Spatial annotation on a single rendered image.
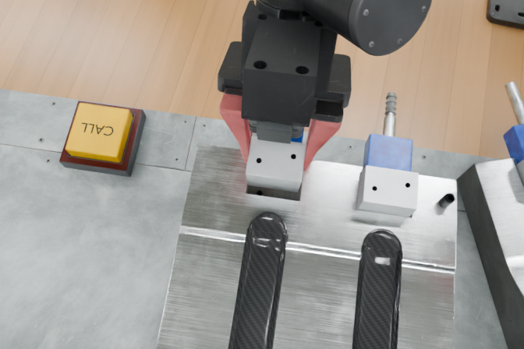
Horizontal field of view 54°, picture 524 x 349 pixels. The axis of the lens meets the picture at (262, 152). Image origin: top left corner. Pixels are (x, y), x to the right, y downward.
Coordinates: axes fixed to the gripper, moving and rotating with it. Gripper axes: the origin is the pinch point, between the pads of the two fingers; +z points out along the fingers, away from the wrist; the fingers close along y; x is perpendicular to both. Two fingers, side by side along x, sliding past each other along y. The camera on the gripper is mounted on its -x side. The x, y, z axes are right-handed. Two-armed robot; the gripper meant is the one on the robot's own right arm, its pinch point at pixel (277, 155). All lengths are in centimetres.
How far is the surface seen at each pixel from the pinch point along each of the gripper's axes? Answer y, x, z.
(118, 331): -14.0, -7.4, 20.1
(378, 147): 9.6, 4.6, 0.9
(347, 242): 7.6, -2.7, 7.0
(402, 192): 11.9, 0.0, 2.3
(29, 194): -27.8, 3.6, 13.3
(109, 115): -19.8, 9.9, 5.2
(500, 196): 23.5, 6.0, 6.0
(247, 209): -2.1, -1.3, 6.0
